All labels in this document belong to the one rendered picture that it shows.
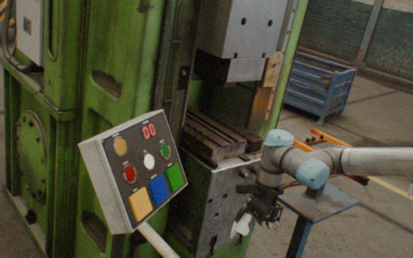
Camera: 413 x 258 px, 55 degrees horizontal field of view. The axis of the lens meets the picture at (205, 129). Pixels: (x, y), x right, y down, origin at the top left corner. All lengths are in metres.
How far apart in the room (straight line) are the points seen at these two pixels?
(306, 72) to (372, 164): 4.41
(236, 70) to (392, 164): 0.75
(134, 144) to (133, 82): 0.35
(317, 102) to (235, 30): 3.97
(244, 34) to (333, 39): 8.42
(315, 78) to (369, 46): 4.28
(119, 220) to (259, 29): 0.89
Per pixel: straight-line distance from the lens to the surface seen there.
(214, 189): 1.68
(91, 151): 1.13
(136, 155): 1.20
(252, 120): 1.99
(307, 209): 1.97
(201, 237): 1.81
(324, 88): 5.36
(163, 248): 1.63
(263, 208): 1.16
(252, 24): 1.56
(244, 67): 1.60
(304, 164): 1.04
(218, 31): 1.51
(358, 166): 1.10
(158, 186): 1.26
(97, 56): 1.81
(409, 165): 1.03
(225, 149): 1.71
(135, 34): 1.48
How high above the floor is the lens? 1.68
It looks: 22 degrees down
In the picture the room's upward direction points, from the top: 11 degrees clockwise
